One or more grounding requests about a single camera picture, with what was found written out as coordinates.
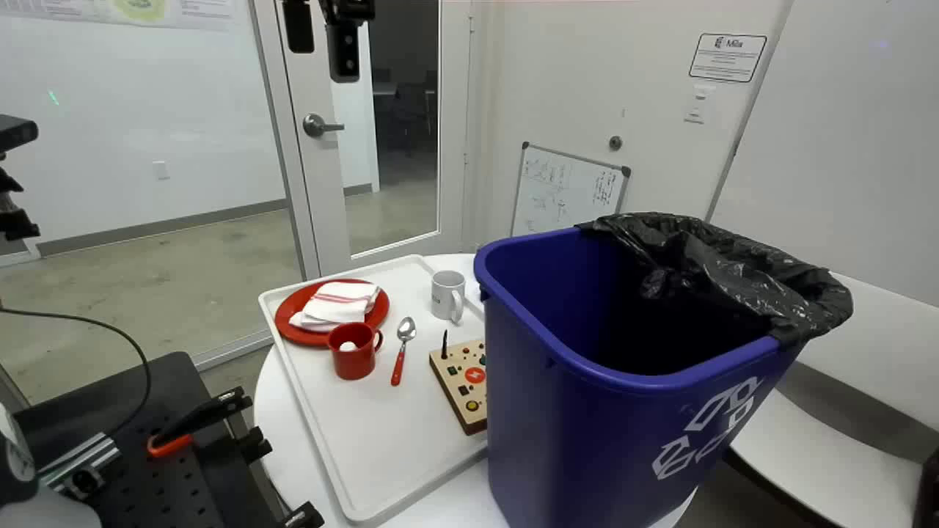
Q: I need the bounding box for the round white table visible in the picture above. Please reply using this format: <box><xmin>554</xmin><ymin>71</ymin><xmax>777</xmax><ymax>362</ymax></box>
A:
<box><xmin>251</xmin><ymin>253</ymin><xmax>699</xmax><ymax>528</ymax></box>

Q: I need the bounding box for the blue recycling trash bin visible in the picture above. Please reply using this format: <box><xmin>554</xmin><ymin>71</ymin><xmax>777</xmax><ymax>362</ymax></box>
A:
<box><xmin>474</xmin><ymin>230</ymin><xmax>794</xmax><ymax>528</ymax></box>

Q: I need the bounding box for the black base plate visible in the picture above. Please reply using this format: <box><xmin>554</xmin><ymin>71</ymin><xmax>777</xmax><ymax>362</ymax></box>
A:
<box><xmin>14</xmin><ymin>351</ymin><xmax>291</xmax><ymax>528</ymax></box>

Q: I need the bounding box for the black clamp orange handle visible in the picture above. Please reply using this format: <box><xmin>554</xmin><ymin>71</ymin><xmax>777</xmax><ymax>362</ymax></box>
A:
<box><xmin>146</xmin><ymin>388</ymin><xmax>251</xmax><ymax>461</ymax></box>

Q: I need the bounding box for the red mug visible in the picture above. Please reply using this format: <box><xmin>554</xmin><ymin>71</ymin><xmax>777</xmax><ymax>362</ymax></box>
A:
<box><xmin>329</xmin><ymin>322</ymin><xmax>383</xmax><ymax>382</ymax></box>

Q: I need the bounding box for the black trash bag liner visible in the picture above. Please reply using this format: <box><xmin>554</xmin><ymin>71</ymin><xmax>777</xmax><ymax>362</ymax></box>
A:
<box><xmin>577</xmin><ymin>212</ymin><xmax>853</xmax><ymax>344</ymax></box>

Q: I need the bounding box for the white plastic tray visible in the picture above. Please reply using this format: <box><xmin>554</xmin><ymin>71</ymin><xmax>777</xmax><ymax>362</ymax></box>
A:
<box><xmin>254</xmin><ymin>253</ymin><xmax>493</xmax><ymax>524</ymax></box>

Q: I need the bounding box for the red-handled metal spoon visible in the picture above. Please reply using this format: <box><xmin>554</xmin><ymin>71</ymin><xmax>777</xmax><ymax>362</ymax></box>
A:
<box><xmin>391</xmin><ymin>318</ymin><xmax>417</xmax><ymax>388</ymax></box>

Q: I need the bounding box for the red plate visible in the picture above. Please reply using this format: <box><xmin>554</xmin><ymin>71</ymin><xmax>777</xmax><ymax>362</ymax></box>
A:
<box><xmin>275</xmin><ymin>278</ymin><xmax>391</xmax><ymax>348</ymax></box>

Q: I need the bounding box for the white red-striped tea towel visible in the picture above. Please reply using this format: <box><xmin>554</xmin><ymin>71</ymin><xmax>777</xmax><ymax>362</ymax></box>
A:
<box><xmin>291</xmin><ymin>281</ymin><xmax>382</xmax><ymax>332</ymax></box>

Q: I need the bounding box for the wooden busy board toy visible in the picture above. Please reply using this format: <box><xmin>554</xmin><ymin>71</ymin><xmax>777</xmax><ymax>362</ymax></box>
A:
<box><xmin>427</xmin><ymin>335</ymin><xmax>488</xmax><ymax>433</ymax></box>

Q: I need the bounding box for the wall notice sign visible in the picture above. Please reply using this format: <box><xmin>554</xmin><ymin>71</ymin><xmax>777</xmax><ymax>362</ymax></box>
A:
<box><xmin>690</xmin><ymin>33</ymin><xmax>768</xmax><ymax>83</ymax></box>

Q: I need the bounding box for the door with metal handle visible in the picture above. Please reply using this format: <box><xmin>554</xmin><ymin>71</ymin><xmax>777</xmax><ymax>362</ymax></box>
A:
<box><xmin>250</xmin><ymin>0</ymin><xmax>471</xmax><ymax>278</ymax></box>

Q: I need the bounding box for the leaning whiteboard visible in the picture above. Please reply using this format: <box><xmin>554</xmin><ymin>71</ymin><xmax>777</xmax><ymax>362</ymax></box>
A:
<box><xmin>510</xmin><ymin>140</ymin><xmax>631</xmax><ymax>234</ymax></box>

